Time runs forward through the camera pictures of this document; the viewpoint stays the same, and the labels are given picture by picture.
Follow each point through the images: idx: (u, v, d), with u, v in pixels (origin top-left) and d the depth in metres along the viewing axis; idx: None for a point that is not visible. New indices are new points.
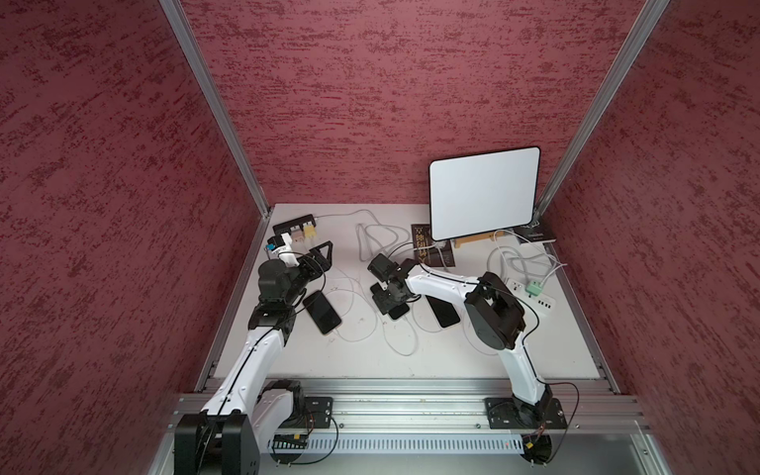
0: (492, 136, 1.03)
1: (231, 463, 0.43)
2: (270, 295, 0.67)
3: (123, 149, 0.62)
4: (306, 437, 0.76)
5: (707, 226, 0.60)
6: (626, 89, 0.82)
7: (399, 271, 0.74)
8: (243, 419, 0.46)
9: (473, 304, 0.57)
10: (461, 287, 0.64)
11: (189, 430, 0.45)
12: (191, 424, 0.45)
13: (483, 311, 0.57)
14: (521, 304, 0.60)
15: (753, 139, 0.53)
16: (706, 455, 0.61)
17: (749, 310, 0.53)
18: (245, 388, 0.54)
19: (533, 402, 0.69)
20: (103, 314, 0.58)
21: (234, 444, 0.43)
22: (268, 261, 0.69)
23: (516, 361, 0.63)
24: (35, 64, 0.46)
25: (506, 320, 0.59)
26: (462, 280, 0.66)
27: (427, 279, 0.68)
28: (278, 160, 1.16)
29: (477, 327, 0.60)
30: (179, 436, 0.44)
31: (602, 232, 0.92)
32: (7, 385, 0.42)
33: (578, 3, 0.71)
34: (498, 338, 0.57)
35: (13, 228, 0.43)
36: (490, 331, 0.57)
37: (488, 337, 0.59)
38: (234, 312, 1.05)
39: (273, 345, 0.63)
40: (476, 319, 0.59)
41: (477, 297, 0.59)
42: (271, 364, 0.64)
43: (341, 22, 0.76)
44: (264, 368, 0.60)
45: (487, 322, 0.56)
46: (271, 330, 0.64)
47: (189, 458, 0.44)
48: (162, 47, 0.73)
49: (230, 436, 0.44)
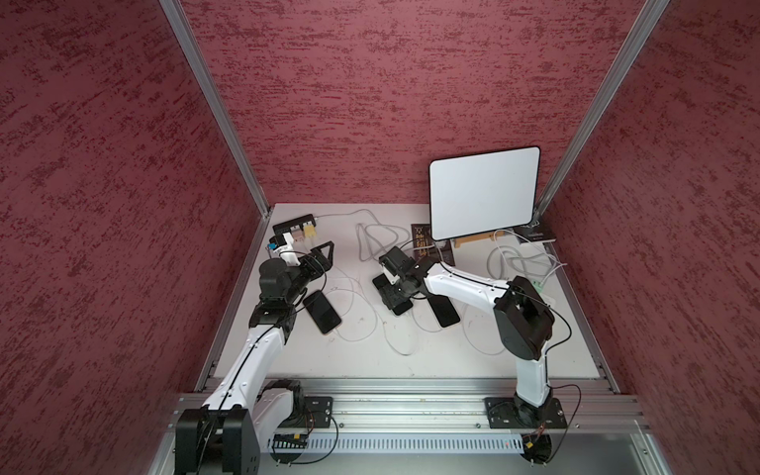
0: (492, 136, 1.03)
1: (231, 457, 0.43)
2: (270, 294, 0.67)
3: (123, 149, 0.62)
4: (306, 437, 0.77)
5: (707, 226, 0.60)
6: (626, 89, 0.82)
7: (417, 268, 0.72)
8: (245, 414, 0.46)
9: (505, 311, 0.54)
10: (489, 291, 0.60)
11: (190, 425, 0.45)
12: (192, 419, 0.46)
13: (514, 320, 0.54)
14: (551, 313, 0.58)
15: (753, 139, 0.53)
16: (706, 455, 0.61)
17: (749, 309, 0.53)
18: (246, 384, 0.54)
19: (537, 404, 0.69)
20: (103, 314, 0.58)
21: (235, 438, 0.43)
22: (268, 261, 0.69)
23: (531, 369, 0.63)
24: (34, 64, 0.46)
25: (535, 329, 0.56)
26: (490, 283, 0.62)
27: (450, 281, 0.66)
28: (278, 160, 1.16)
29: (504, 334, 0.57)
30: (180, 430, 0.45)
31: (602, 232, 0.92)
32: (7, 385, 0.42)
33: (578, 3, 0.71)
34: (527, 348, 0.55)
35: (13, 228, 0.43)
36: (520, 340, 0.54)
37: (515, 345, 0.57)
38: (234, 312, 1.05)
39: (274, 343, 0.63)
40: (505, 328, 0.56)
41: (508, 304, 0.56)
42: (271, 362, 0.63)
43: (341, 22, 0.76)
44: (264, 365, 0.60)
45: (518, 331, 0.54)
46: (274, 329, 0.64)
47: (190, 453, 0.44)
48: (162, 47, 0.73)
49: (232, 431, 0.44)
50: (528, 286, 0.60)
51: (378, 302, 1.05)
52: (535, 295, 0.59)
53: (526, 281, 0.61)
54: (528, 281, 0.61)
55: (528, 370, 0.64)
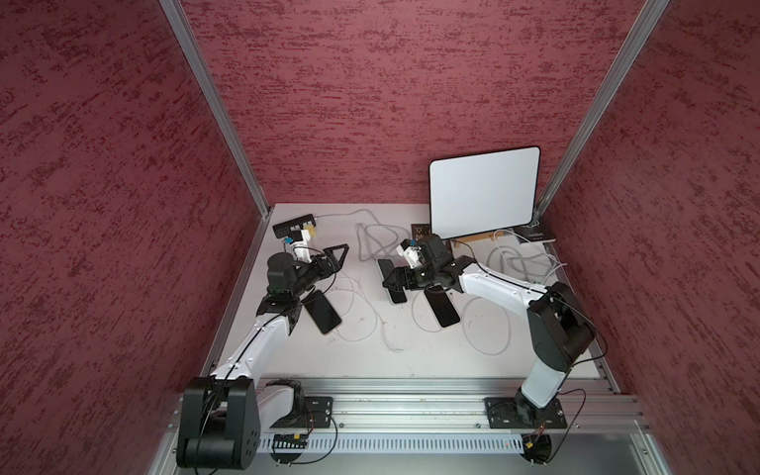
0: (492, 136, 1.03)
1: (235, 427, 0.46)
2: (278, 285, 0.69)
3: (123, 149, 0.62)
4: (306, 437, 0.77)
5: (707, 226, 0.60)
6: (626, 89, 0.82)
7: (453, 266, 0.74)
8: (250, 383, 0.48)
9: (540, 314, 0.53)
10: (524, 294, 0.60)
11: (197, 392, 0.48)
12: (200, 386, 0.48)
13: (548, 325, 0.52)
14: (591, 326, 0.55)
15: (753, 139, 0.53)
16: (706, 455, 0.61)
17: (749, 309, 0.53)
18: (251, 359, 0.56)
19: (540, 405, 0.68)
20: (103, 314, 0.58)
21: (238, 406, 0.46)
22: (277, 254, 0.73)
23: (552, 378, 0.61)
24: (34, 64, 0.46)
25: (570, 338, 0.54)
26: (525, 286, 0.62)
27: (485, 280, 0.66)
28: (278, 160, 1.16)
29: (536, 340, 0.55)
30: (187, 397, 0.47)
31: (602, 231, 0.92)
32: (7, 385, 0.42)
33: (578, 3, 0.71)
34: (560, 358, 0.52)
35: (13, 228, 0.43)
36: (553, 347, 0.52)
37: (547, 354, 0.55)
38: (234, 312, 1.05)
39: (278, 332, 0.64)
40: (538, 332, 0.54)
41: (543, 308, 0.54)
42: (274, 350, 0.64)
43: (341, 22, 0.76)
44: (269, 348, 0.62)
45: (551, 336, 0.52)
46: (279, 314, 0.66)
47: (196, 419, 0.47)
48: (163, 47, 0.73)
49: (237, 399, 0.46)
50: (569, 294, 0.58)
51: (378, 302, 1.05)
52: (574, 305, 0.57)
53: (567, 289, 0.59)
54: (570, 290, 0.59)
55: (546, 376, 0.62)
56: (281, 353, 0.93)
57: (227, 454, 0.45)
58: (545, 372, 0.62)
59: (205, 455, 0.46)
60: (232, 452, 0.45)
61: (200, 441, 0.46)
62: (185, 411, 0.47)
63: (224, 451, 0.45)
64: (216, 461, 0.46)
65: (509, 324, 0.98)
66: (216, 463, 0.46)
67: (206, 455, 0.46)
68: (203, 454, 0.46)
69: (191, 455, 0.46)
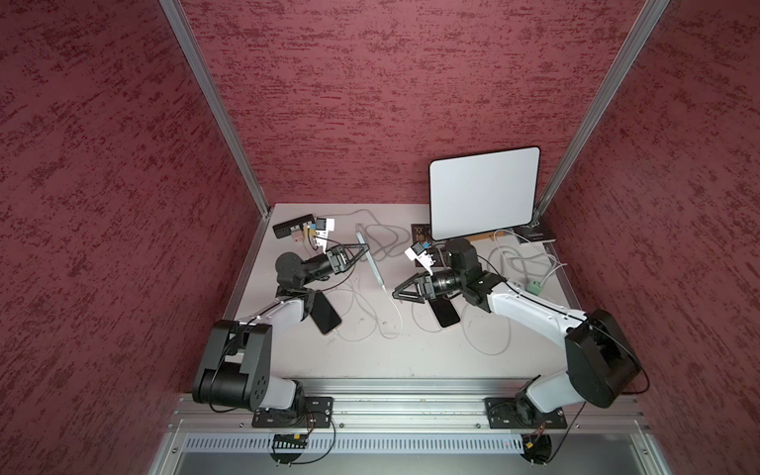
0: (492, 136, 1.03)
1: (248, 365, 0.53)
2: (288, 286, 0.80)
3: (123, 149, 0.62)
4: (306, 437, 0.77)
5: (707, 226, 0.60)
6: (626, 89, 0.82)
7: (481, 285, 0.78)
8: (268, 329, 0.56)
9: (578, 343, 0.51)
10: (561, 320, 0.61)
11: (221, 332, 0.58)
12: (224, 328, 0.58)
13: (588, 354, 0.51)
14: (636, 359, 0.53)
15: (753, 139, 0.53)
16: (706, 455, 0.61)
17: (749, 310, 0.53)
18: (271, 316, 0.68)
19: (545, 409, 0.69)
20: (104, 314, 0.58)
21: (255, 345, 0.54)
22: (284, 256, 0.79)
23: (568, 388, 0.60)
24: (34, 64, 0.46)
25: (614, 369, 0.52)
26: (562, 312, 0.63)
27: (518, 302, 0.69)
28: (278, 160, 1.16)
29: (575, 369, 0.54)
30: (214, 334, 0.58)
31: (603, 231, 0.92)
32: (7, 385, 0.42)
33: (578, 3, 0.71)
34: (603, 391, 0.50)
35: (13, 228, 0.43)
36: (594, 379, 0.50)
37: (585, 383, 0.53)
38: (234, 313, 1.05)
39: (296, 311, 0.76)
40: (577, 361, 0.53)
41: (583, 337, 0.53)
42: (288, 324, 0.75)
43: (341, 22, 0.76)
44: (285, 321, 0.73)
45: (590, 367, 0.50)
46: (297, 299, 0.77)
47: (217, 354, 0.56)
48: (163, 47, 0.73)
49: (255, 339, 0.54)
50: (612, 324, 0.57)
51: (377, 302, 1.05)
52: (618, 336, 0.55)
53: (611, 319, 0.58)
54: (614, 319, 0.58)
55: (562, 392, 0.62)
56: (283, 351, 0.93)
57: (237, 393, 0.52)
58: (558, 379, 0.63)
59: (219, 391, 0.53)
60: (242, 391, 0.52)
61: (215, 379, 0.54)
62: (211, 347, 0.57)
63: (235, 390, 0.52)
64: (228, 398, 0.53)
65: (509, 325, 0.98)
66: (228, 400, 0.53)
67: (219, 391, 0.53)
68: (217, 390, 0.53)
69: (205, 392, 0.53)
